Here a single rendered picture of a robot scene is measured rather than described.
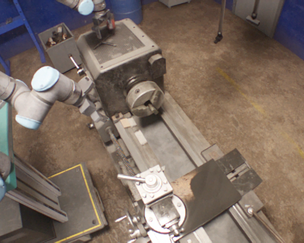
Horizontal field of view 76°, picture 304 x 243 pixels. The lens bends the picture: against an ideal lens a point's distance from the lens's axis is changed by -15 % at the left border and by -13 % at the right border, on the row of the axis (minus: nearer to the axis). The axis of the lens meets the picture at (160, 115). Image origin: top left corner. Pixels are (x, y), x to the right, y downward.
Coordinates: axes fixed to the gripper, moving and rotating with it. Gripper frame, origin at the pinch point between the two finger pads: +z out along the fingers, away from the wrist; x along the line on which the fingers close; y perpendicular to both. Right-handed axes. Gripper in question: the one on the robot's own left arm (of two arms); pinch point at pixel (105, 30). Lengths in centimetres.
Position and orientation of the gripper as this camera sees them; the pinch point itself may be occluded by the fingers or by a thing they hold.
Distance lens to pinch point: 160.2
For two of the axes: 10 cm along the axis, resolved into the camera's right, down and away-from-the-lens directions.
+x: 4.6, -7.3, 5.1
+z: 0.6, 5.9, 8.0
